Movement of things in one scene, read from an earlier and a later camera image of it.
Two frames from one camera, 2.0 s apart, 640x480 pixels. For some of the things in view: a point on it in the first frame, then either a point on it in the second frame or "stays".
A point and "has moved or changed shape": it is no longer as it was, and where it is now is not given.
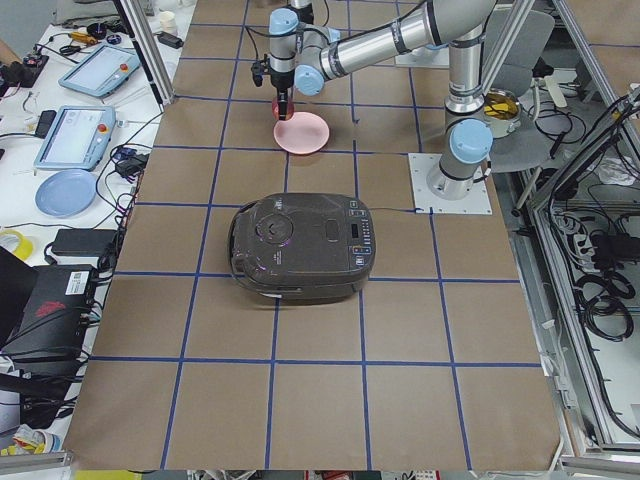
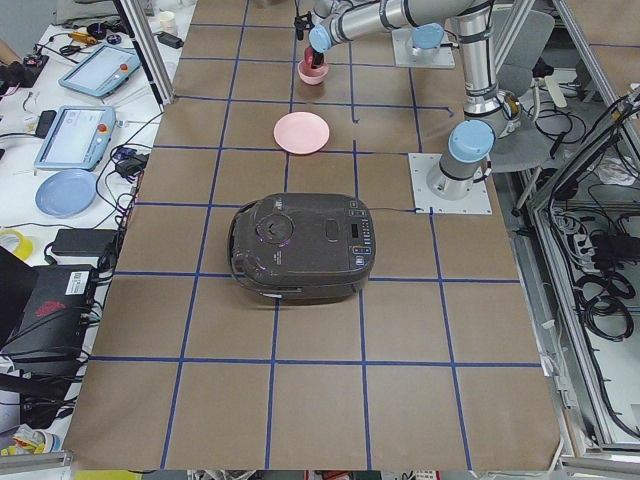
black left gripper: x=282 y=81 -> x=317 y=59
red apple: x=275 y=108 has moved or changed shape
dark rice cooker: x=303 y=246 stays
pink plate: x=304 y=133 stays
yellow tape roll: x=24 y=248 stays
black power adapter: x=83 y=242 stays
